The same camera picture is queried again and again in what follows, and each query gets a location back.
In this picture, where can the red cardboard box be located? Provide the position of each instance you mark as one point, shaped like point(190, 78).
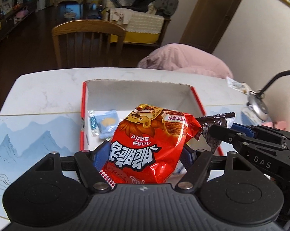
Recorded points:
point(135, 93)

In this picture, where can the small white paper packet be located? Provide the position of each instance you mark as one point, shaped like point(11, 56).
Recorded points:
point(236, 84)

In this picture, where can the dark grey jacket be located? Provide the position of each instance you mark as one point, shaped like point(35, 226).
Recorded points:
point(166, 3)

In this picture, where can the pink printed bag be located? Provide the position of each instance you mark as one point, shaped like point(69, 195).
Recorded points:
point(279, 124)

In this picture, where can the wooden coffee table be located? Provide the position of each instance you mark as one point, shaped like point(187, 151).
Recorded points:
point(70, 1)

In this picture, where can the silver desk lamp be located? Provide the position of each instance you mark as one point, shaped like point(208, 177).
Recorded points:
point(257, 105)

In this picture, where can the sofa with white cover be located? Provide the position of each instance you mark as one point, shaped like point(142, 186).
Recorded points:
point(145, 24)

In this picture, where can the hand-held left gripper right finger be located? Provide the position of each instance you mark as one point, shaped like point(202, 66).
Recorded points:
point(188, 156)

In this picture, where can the red snack bag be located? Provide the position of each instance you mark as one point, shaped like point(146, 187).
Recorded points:
point(145, 149)

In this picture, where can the light blue snack packet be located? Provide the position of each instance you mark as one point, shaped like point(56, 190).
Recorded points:
point(106, 122)

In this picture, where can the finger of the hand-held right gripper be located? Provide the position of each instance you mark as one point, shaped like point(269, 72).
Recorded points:
point(221, 132)
point(241, 128)

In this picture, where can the dark brown snack packet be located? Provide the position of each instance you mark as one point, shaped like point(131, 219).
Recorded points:
point(207, 120)

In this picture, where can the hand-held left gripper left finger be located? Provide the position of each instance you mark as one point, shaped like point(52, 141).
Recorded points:
point(99, 156)

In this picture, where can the dark tv cabinet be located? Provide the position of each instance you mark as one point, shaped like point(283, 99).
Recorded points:
point(12, 21)

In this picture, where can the brown wooden door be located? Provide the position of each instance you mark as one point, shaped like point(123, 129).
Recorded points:
point(207, 16)

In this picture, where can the pink cushioned chair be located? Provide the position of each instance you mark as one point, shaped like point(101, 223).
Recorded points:
point(183, 57)

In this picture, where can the wooden chair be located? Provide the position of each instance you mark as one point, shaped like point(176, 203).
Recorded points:
point(87, 25)

